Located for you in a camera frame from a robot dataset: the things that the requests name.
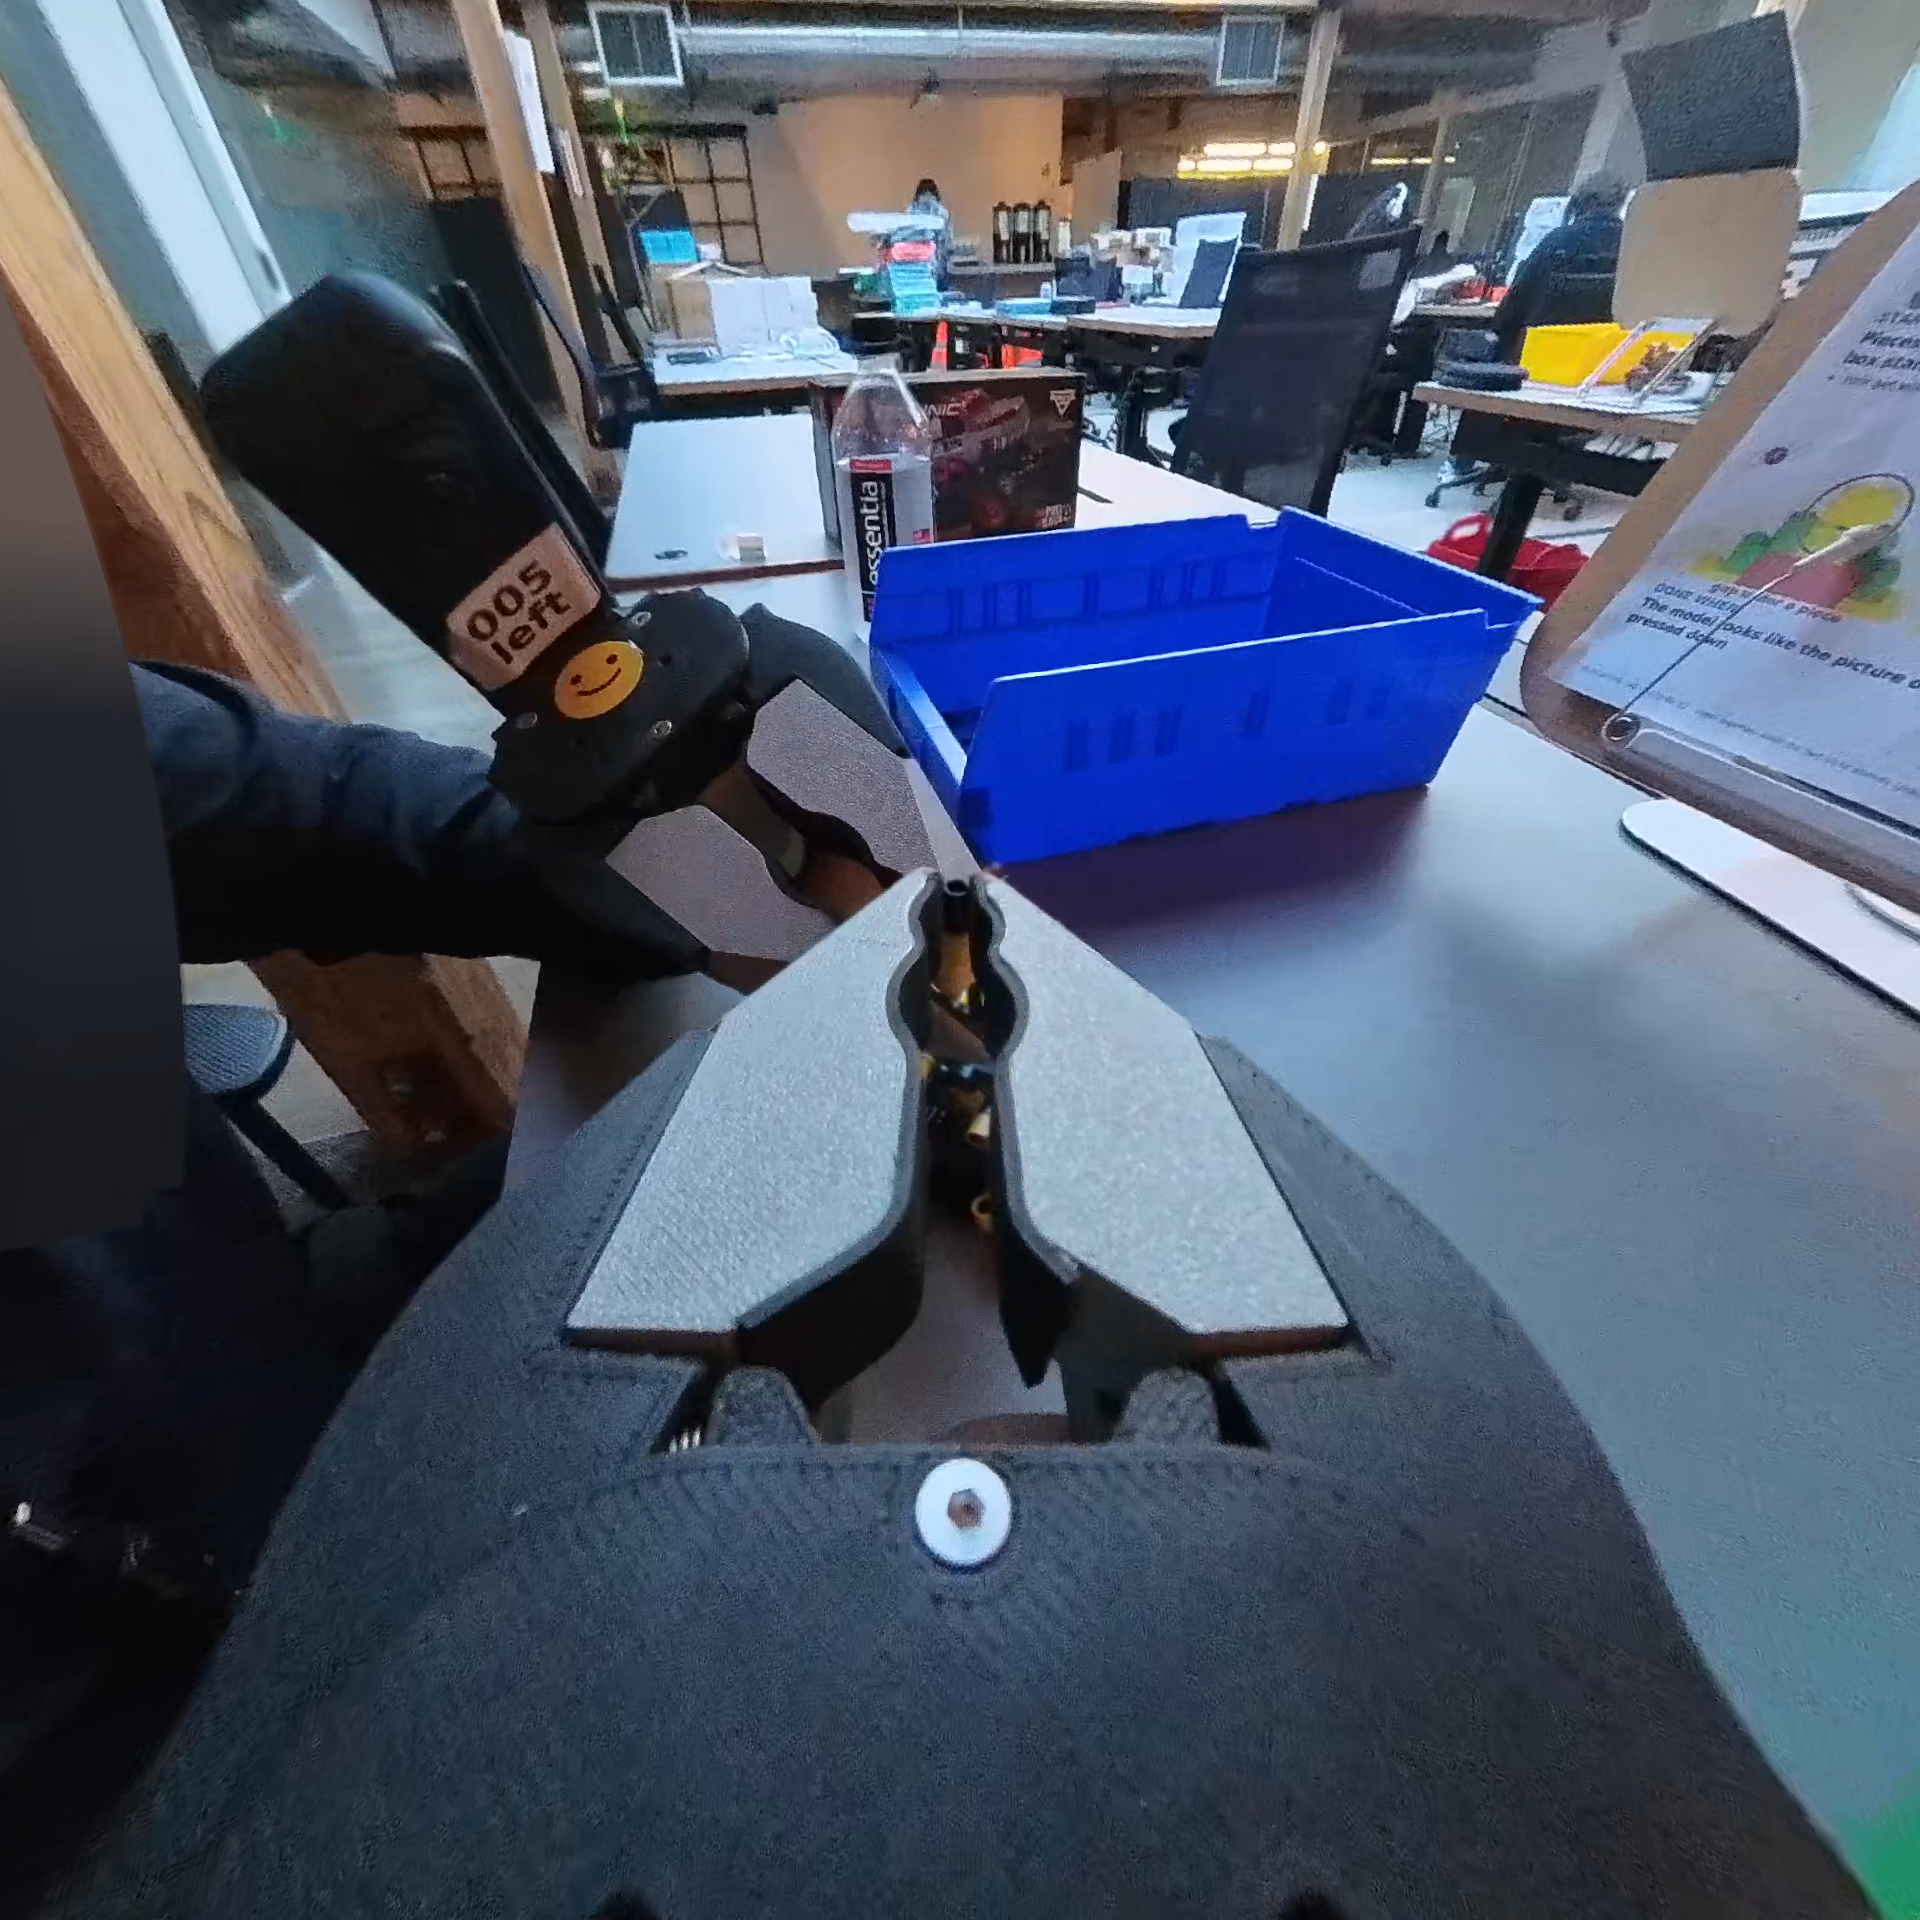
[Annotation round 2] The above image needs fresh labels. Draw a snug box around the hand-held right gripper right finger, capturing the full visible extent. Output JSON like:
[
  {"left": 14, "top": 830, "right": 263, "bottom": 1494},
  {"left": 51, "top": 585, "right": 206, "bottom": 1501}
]
[{"left": 973, "top": 878, "right": 1357, "bottom": 1430}]

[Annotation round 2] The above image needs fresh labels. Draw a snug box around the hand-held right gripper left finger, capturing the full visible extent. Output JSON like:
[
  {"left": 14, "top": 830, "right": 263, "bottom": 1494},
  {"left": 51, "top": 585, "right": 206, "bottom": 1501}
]
[{"left": 564, "top": 869, "right": 945, "bottom": 1410}]

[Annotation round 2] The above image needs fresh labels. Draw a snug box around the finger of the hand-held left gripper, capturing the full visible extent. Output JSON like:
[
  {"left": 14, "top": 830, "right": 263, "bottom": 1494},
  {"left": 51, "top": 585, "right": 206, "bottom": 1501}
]
[
  {"left": 601, "top": 805, "right": 903, "bottom": 995},
  {"left": 743, "top": 674, "right": 945, "bottom": 905}
]

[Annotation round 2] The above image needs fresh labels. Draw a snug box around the yellow black lego vehicle model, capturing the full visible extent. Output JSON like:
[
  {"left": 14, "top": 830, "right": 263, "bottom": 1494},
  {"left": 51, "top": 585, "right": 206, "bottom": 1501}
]
[{"left": 920, "top": 878, "right": 1009, "bottom": 1248}]

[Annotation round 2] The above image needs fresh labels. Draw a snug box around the person's left forearm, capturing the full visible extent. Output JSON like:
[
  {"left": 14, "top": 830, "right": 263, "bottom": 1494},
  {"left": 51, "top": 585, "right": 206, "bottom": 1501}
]
[{"left": 127, "top": 659, "right": 715, "bottom": 973}]

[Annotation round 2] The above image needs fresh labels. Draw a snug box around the dark lego set box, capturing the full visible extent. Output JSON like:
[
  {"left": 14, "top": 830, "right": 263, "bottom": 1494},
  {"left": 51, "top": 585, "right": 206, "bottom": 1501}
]
[{"left": 806, "top": 365, "right": 1089, "bottom": 546}]

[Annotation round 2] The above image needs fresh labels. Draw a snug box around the clear water bottle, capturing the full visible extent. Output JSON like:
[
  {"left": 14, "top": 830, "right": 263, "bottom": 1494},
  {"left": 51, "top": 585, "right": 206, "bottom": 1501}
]
[{"left": 829, "top": 365, "right": 942, "bottom": 626}]

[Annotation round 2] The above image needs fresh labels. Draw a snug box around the grey background table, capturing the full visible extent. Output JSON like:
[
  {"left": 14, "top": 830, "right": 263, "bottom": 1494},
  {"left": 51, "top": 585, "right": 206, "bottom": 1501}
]
[{"left": 601, "top": 408, "right": 1293, "bottom": 592}]

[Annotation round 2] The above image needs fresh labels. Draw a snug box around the blue plastic bin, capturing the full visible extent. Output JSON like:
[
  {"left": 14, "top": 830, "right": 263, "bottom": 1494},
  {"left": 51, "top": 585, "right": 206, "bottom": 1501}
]
[{"left": 864, "top": 509, "right": 1548, "bottom": 869}]

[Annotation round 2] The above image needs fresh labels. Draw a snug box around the stack of white boxes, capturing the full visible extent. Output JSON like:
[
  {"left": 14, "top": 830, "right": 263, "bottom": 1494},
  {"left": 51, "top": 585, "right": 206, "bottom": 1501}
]
[{"left": 645, "top": 269, "right": 823, "bottom": 357}]

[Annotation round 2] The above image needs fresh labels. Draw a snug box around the blue office chair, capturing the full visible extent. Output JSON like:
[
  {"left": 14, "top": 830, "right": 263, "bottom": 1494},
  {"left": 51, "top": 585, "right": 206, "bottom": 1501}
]
[{"left": 181, "top": 998, "right": 361, "bottom": 1214}]

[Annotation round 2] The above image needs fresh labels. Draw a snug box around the stack of colourful boxes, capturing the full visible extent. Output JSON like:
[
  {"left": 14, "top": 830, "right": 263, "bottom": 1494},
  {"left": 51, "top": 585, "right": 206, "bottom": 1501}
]
[{"left": 847, "top": 209, "right": 963, "bottom": 313}]

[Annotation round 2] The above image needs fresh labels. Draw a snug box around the black office chair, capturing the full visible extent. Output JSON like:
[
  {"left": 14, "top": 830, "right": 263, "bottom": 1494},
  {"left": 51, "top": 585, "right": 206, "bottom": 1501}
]
[{"left": 1166, "top": 224, "right": 1428, "bottom": 519}]

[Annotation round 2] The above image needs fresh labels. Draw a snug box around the instruction sheet on stand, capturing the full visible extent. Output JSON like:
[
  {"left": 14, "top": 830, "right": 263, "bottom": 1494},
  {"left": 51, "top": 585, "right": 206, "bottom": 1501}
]
[{"left": 1515, "top": 180, "right": 1920, "bottom": 876}]

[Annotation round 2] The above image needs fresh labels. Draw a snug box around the person's dark jacket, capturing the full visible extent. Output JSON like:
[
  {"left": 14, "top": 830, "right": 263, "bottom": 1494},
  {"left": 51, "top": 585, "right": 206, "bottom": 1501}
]
[{"left": 0, "top": 1154, "right": 521, "bottom": 1818}]

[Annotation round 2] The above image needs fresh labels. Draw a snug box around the white stand base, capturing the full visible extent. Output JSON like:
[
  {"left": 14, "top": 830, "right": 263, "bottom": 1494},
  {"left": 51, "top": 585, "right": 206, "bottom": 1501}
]
[{"left": 1620, "top": 793, "right": 1920, "bottom": 1017}]

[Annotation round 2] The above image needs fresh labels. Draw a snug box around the red bin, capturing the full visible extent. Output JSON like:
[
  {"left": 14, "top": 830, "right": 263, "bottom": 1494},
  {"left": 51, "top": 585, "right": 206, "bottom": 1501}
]
[{"left": 1425, "top": 509, "right": 1593, "bottom": 606}]

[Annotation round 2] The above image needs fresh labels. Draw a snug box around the wooden background desk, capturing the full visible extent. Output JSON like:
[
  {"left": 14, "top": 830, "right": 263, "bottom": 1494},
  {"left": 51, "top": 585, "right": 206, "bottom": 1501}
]
[{"left": 1411, "top": 359, "right": 1721, "bottom": 584}]

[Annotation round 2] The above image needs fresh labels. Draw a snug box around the yellow bin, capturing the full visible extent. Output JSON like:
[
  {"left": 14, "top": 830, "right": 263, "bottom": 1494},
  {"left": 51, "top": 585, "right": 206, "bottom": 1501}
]
[{"left": 1516, "top": 318, "right": 1633, "bottom": 387}]

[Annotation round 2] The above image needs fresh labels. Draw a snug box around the printed instruction sheet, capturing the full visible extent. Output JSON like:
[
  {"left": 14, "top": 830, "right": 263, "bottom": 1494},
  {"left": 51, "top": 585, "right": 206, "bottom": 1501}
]
[{"left": 1548, "top": 224, "right": 1920, "bottom": 835}]

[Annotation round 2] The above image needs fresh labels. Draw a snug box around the clear plastic box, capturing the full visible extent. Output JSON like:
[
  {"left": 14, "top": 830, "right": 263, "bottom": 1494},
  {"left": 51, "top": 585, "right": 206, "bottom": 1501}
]
[{"left": 1617, "top": 313, "right": 1722, "bottom": 400}]

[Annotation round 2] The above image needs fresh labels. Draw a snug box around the tan cardboard sheet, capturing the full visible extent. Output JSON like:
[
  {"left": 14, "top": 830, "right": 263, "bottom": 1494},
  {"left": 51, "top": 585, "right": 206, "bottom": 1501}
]
[{"left": 1609, "top": 163, "right": 1806, "bottom": 344}]

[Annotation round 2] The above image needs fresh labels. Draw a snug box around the dark grey panel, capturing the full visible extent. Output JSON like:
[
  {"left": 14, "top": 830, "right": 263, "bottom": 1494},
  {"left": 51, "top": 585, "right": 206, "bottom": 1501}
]
[{"left": 1623, "top": 12, "right": 1806, "bottom": 185}]

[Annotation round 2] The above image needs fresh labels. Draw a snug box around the wooden post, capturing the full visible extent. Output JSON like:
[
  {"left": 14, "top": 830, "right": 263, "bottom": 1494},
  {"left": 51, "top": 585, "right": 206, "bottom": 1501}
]
[{"left": 0, "top": 82, "right": 531, "bottom": 1163}]

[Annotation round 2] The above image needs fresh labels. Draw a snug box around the silver ventilation duct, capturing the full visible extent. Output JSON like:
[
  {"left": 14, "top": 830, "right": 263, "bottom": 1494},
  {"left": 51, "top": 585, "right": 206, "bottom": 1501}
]
[{"left": 674, "top": 5, "right": 1327, "bottom": 100}]

